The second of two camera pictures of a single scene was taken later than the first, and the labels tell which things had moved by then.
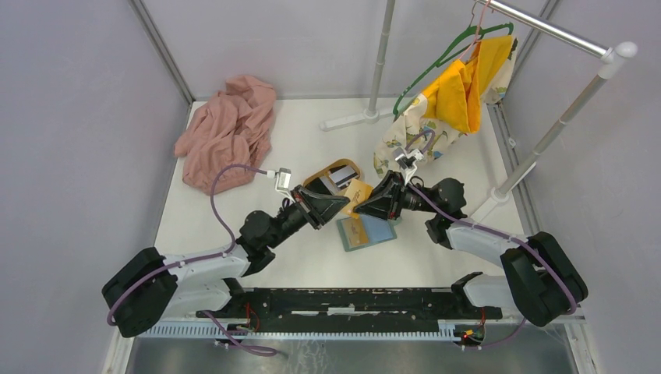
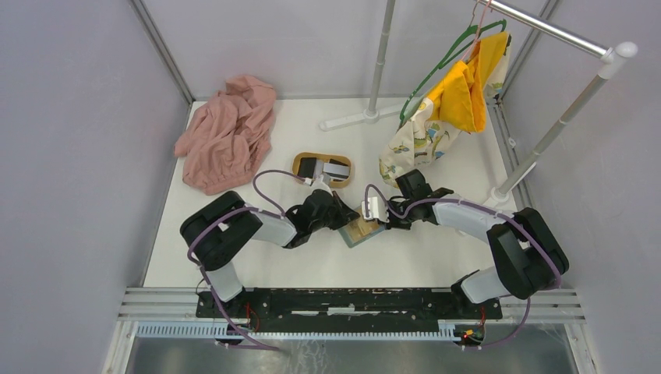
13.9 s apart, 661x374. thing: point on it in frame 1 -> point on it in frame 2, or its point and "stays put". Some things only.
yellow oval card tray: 344,161 -> 323,157
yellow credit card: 358,192 -> 362,227
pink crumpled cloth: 232,126 stays put
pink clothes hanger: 478,29 stays put
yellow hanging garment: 456,95 stays put
